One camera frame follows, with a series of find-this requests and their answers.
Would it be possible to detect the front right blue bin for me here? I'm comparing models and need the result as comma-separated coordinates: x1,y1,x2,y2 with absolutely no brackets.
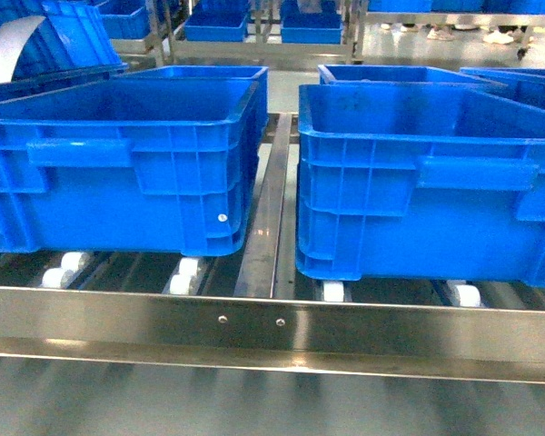
296,83,545,287

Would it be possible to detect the front left blue bin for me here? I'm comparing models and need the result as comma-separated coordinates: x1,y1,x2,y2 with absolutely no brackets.
0,78,262,256

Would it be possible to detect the rear left blue bin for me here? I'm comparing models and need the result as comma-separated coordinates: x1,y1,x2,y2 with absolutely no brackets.
119,65,269,135

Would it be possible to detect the steel shelf rack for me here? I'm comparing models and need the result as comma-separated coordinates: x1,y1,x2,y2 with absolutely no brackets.
0,0,545,387

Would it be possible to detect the far right blue bin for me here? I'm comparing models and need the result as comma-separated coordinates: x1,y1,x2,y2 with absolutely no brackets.
460,67,545,110

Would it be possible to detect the background blue bin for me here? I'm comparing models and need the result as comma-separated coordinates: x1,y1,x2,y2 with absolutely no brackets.
281,13,342,45
184,11,248,43

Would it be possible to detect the background blue bin left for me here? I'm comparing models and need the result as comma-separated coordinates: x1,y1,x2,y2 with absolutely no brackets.
184,11,248,43

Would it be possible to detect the far left blue bin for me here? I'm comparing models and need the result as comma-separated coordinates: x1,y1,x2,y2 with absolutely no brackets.
0,1,127,102

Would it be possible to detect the white curved sheet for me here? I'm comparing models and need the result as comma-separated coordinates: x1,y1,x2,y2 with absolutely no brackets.
0,15,45,84

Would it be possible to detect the background blue bin right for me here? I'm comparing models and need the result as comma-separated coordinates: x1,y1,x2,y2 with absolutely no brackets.
281,13,342,45

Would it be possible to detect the rear right blue bin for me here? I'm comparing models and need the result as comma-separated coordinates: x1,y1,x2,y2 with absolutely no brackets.
318,64,508,92

